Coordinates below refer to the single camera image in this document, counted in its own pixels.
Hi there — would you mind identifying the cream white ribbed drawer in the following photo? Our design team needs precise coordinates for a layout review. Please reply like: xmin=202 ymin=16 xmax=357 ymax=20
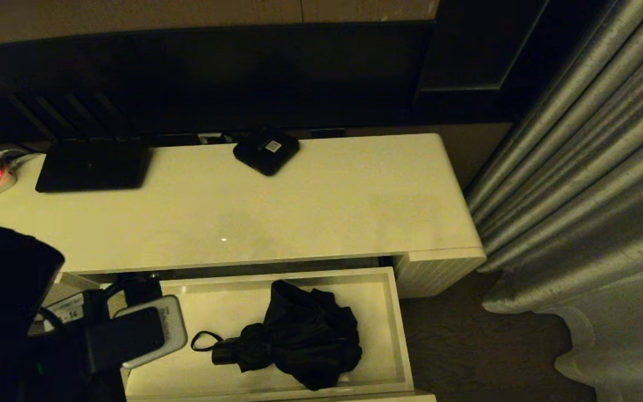
xmin=54 ymin=266 xmax=436 ymax=402

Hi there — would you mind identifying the black umbrella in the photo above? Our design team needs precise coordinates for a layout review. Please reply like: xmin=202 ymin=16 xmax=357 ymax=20
xmin=190 ymin=279 xmax=363 ymax=392

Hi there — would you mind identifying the white tv cabinet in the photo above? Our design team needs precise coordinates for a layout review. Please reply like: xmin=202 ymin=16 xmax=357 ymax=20
xmin=0 ymin=133 xmax=487 ymax=299

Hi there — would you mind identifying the black wifi router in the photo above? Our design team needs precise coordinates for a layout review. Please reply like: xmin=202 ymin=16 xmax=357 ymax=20
xmin=8 ymin=92 xmax=152 ymax=194

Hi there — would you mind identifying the small black square box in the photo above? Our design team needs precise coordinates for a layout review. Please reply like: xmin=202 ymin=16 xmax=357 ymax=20
xmin=233 ymin=130 xmax=301 ymax=177

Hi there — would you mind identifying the black television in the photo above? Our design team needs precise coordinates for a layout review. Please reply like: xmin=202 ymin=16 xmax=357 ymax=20
xmin=0 ymin=21 xmax=434 ymax=146

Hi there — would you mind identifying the grey pleated curtain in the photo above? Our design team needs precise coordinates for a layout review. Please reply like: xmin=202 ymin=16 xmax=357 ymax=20
xmin=464 ymin=0 xmax=643 ymax=402

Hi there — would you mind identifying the white power strip cable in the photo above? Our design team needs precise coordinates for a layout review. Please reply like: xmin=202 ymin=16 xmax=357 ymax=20
xmin=0 ymin=148 xmax=46 ymax=167

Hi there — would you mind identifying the dark framed wall panel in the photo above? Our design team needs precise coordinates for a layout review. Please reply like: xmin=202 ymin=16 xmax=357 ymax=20
xmin=411 ymin=0 xmax=607 ymax=125

